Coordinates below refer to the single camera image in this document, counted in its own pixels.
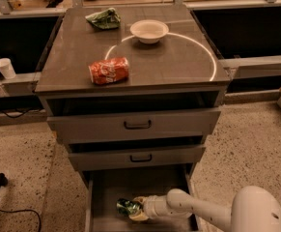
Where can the middle drawer black handle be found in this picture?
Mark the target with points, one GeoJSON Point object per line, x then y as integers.
{"type": "Point", "coordinates": [146, 158]}

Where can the green chip bag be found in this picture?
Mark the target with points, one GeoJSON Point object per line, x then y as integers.
{"type": "Point", "coordinates": [105, 20]}

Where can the drawer black handle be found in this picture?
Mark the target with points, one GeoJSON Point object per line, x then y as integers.
{"type": "Point", "coordinates": [137, 126]}
{"type": "Point", "coordinates": [146, 158]}

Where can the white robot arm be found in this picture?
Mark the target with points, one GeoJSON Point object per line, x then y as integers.
{"type": "Point", "coordinates": [253, 209]}

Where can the top drawer black handle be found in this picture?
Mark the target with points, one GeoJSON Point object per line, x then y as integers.
{"type": "Point", "coordinates": [137, 126]}

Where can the white bowl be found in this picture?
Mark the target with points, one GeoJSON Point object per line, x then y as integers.
{"type": "Point", "coordinates": [149, 31]}

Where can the bottom drawer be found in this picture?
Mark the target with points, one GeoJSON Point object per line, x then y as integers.
{"type": "Point", "coordinates": [105, 187]}

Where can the red soda can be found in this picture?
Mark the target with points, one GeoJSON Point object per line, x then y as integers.
{"type": "Point", "coordinates": [109, 71]}

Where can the green soda can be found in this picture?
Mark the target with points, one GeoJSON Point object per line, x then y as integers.
{"type": "Point", "coordinates": [128, 207]}

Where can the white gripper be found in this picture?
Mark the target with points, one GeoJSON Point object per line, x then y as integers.
{"type": "Point", "coordinates": [151, 206]}

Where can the white paper cup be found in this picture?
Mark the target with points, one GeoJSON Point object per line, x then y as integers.
{"type": "Point", "coordinates": [6, 68]}

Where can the grey drawer cabinet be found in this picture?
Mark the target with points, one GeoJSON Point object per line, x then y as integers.
{"type": "Point", "coordinates": [179, 72]}

